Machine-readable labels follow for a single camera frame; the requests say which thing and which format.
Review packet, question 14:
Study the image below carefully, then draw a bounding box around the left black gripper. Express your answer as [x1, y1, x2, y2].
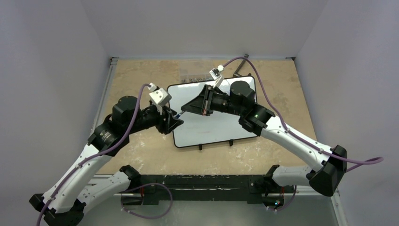
[126, 104, 183, 135]

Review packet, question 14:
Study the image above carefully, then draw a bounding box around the white whiteboard black frame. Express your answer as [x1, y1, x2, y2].
[167, 81, 256, 148]

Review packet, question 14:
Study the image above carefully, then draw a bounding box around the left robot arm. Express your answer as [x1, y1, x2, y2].
[29, 96, 183, 226]

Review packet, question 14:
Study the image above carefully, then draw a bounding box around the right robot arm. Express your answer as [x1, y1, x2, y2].
[181, 81, 347, 197]

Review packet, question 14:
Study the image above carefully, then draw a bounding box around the clear plastic screw box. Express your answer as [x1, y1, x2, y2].
[178, 59, 213, 83]

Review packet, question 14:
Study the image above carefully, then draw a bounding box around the black metal allen key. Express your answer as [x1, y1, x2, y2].
[233, 54, 249, 78]

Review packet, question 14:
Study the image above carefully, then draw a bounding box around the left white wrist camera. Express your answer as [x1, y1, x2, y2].
[148, 83, 172, 107]

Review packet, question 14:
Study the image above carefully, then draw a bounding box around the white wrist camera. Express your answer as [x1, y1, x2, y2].
[209, 65, 224, 88]
[148, 83, 172, 107]

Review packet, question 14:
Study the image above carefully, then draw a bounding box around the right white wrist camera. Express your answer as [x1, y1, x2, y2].
[209, 65, 224, 88]

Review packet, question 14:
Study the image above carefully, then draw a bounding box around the aluminium rail frame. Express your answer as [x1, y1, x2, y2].
[89, 57, 119, 137]

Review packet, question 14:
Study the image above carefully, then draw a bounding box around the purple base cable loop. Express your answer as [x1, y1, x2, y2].
[120, 181, 174, 219]

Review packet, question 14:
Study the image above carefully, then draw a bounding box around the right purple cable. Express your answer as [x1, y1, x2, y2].
[222, 56, 384, 174]

